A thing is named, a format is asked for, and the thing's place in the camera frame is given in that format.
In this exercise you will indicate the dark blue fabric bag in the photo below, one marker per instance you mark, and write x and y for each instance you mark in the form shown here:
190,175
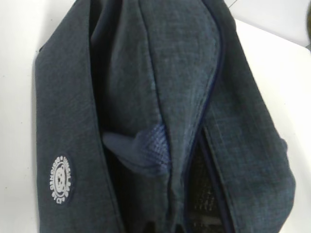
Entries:
149,120

